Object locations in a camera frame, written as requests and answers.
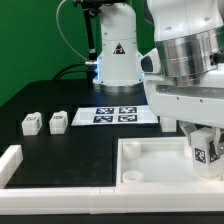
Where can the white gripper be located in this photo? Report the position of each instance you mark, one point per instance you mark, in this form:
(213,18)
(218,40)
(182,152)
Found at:
(196,104)

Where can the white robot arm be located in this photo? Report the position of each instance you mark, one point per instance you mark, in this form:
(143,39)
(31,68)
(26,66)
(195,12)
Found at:
(182,75)

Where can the white fiducial marker sheet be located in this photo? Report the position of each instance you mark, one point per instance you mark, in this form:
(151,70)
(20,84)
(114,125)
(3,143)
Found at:
(114,115)

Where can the white square tabletop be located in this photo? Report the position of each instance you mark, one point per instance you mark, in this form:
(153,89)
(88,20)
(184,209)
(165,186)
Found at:
(155,160)

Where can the white U-shaped obstacle fence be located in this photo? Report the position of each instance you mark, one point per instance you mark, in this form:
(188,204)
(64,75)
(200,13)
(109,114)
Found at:
(207,195)

